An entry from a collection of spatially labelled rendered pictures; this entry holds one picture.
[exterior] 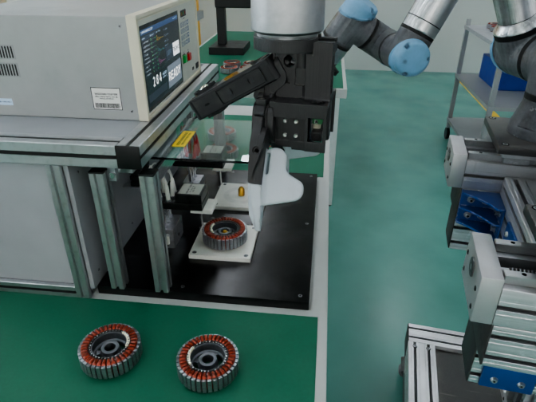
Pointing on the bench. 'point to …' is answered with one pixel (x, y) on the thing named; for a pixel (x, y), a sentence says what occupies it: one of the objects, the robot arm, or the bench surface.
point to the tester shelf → (96, 134)
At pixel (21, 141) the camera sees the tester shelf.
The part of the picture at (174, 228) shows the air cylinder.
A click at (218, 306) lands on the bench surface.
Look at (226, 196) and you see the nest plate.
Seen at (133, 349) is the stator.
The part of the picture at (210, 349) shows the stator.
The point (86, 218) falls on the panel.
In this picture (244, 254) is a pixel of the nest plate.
